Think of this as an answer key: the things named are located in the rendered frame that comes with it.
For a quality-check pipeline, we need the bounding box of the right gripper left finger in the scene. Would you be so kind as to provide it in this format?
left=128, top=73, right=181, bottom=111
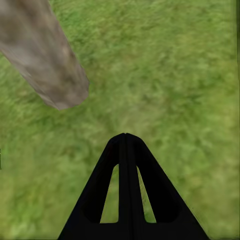
left=58, top=133, right=133, bottom=240

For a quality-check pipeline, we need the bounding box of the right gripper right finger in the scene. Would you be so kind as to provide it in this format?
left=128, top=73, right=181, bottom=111
left=125, top=133, right=210, bottom=240

